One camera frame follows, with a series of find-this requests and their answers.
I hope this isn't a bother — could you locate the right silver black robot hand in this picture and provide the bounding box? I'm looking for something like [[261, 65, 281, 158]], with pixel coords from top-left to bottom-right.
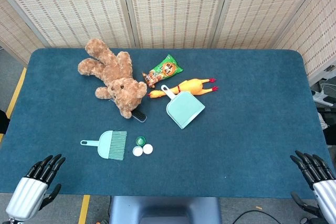
[[290, 150, 336, 224]]

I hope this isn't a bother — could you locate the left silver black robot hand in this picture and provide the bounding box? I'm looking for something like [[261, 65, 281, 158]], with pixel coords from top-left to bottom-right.
[[5, 154, 66, 221]]

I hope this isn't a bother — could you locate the small teal hand broom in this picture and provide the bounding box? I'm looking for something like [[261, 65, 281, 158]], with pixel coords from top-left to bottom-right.
[[80, 130, 128, 161]]

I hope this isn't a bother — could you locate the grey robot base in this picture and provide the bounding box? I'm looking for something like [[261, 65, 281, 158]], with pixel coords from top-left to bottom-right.
[[109, 196, 223, 224]]

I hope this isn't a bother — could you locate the blue felt table cover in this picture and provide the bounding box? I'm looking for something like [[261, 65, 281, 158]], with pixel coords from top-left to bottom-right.
[[0, 47, 336, 199]]

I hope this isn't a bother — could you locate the black bristle brush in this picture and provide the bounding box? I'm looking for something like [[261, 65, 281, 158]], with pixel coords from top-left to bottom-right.
[[130, 110, 148, 123]]

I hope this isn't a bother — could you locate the brown plush teddy bear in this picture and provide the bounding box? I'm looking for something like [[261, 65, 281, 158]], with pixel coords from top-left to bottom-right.
[[77, 38, 148, 119]]

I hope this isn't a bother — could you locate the woven folding screen panel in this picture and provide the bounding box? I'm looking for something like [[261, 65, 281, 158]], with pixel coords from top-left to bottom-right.
[[0, 0, 136, 49], [0, 0, 50, 66], [120, 0, 233, 49], [272, 0, 336, 86], [209, 0, 326, 49]]

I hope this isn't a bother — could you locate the teal plastic dustpan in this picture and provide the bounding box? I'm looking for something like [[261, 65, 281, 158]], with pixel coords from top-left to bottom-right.
[[160, 84, 206, 130]]

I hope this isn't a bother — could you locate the yellow rubber chicken toy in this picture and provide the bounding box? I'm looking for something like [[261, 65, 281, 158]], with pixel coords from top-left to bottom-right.
[[147, 78, 219, 99]]

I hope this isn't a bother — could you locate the green snack bag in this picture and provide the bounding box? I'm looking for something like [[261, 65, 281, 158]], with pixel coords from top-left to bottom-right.
[[142, 54, 184, 89]]

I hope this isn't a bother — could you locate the black floor cable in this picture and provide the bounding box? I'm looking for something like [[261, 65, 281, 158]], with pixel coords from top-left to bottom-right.
[[232, 209, 279, 224]]

